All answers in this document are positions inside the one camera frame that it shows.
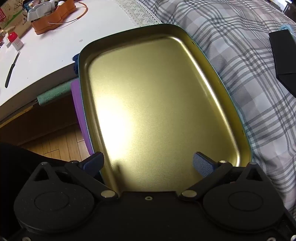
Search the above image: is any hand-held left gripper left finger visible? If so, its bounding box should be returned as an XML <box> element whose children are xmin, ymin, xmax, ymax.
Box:
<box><xmin>34</xmin><ymin>152</ymin><xmax>118</xmax><ymax>200</ymax></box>

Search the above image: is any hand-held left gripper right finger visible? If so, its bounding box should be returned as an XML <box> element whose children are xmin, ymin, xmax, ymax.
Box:
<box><xmin>179</xmin><ymin>152</ymin><xmax>264</xmax><ymax>201</ymax></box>

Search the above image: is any gold metal tray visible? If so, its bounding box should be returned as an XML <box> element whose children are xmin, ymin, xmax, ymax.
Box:
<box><xmin>77</xmin><ymin>23</ymin><xmax>252</xmax><ymax>193</ymax></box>

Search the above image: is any blue face mask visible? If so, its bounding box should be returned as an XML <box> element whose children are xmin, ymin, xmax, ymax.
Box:
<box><xmin>279</xmin><ymin>23</ymin><xmax>296</xmax><ymax>35</ymax></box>

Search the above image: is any purple mat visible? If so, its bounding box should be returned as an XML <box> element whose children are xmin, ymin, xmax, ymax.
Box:
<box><xmin>70</xmin><ymin>79</ymin><xmax>94</xmax><ymax>156</ymax></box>

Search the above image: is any green foam roll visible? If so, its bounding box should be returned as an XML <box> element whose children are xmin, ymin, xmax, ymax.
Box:
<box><xmin>37</xmin><ymin>81</ymin><xmax>72</xmax><ymax>106</ymax></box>

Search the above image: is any dark blue cloth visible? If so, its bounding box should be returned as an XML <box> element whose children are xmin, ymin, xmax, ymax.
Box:
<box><xmin>72</xmin><ymin>54</ymin><xmax>80</xmax><ymax>75</ymax></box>

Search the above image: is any grey plaid blanket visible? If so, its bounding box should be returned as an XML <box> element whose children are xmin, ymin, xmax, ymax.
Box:
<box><xmin>148</xmin><ymin>0</ymin><xmax>296</xmax><ymax>211</ymax></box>

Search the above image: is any black triangular box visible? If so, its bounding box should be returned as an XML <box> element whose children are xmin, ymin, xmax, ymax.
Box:
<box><xmin>269</xmin><ymin>29</ymin><xmax>296</xmax><ymax>98</ymax></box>

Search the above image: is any red capped bottle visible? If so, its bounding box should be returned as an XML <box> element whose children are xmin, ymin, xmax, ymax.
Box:
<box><xmin>8</xmin><ymin>32</ymin><xmax>23</xmax><ymax>50</ymax></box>

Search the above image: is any orange leather tray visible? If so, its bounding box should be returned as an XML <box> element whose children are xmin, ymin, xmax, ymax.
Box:
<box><xmin>31</xmin><ymin>0</ymin><xmax>77</xmax><ymax>35</ymax></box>

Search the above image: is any white lace cloth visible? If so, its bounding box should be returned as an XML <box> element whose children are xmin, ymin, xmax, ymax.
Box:
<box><xmin>113</xmin><ymin>0</ymin><xmax>162</xmax><ymax>26</ymax></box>

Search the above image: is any printed cardboard box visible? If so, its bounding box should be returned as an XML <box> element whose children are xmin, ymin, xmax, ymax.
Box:
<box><xmin>0</xmin><ymin>0</ymin><xmax>30</xmax><ymax>30</ymax></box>

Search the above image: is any black handled knife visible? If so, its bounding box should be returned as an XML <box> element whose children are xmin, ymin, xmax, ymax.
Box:
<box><xmin>5</xmin><ymin>51</ymin><xmax>21</xmax><ymax>88</ymax></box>

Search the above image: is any orange ring cable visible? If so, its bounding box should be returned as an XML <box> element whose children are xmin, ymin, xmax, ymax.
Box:
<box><xmin>47</xmin><ymin>1</ymin><xmax>88</xmax><ymax>26</ymax></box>

